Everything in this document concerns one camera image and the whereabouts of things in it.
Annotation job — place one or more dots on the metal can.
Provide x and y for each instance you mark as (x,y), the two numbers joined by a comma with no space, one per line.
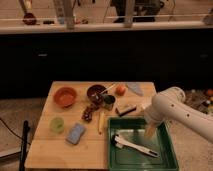
(108,101)

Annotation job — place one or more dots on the blue sponge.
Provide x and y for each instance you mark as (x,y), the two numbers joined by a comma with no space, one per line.
(75,133)

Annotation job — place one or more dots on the green plastic tray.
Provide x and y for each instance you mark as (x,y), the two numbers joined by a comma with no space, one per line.
(129,159)

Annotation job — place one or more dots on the wooden spoon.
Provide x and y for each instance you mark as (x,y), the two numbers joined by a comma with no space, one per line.
(108,88)

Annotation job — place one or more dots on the green plastic cup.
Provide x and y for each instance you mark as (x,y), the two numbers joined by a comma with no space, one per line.
(57,125)

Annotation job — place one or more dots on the red object on shelf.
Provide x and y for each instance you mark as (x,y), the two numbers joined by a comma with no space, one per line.
(29,19)

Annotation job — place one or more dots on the dark brown bowl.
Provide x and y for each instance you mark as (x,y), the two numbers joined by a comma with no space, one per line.
(94,89)

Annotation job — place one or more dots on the black stand post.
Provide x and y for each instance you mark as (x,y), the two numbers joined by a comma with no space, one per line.
(24,143)

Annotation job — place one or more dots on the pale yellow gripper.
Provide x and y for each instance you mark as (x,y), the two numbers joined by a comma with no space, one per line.
(150,129)

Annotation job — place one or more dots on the orange fruit toy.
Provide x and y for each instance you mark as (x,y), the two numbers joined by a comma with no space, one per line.
(120,90)

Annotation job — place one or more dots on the yellow banana toy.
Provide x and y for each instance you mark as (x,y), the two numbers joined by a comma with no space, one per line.
(101,122)

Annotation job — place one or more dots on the grey cloth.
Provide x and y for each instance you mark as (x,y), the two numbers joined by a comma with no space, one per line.
(135,88)

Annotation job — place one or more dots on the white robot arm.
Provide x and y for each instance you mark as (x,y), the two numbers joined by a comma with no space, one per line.
(170,103)

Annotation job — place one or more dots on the orange bowl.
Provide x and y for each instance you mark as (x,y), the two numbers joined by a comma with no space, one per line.
(65,97)

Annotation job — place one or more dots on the small white cup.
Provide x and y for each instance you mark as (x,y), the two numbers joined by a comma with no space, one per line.
(143,108)

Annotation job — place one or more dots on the white dish brush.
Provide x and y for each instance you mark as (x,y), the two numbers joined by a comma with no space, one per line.
(120,142)

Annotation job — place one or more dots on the dark red toy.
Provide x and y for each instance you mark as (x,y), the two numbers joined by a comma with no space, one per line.
(88,112)

